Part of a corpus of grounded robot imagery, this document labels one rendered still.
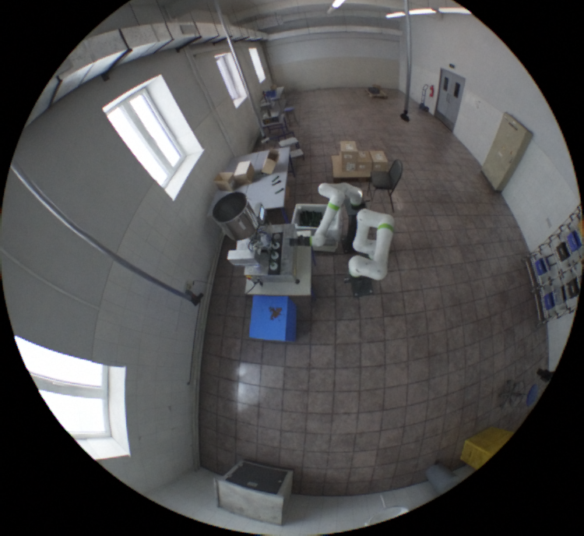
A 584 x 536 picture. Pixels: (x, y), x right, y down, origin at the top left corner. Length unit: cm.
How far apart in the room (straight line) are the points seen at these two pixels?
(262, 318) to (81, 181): 239
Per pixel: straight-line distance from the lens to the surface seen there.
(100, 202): 221
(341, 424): 289
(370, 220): 138
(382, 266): 111
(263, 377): 284
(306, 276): 203
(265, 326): 216
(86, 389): 280
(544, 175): 539
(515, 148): 543
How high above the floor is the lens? 263
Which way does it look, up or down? 57 degrees down
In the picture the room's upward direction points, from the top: 22 degrees counter-clockwise
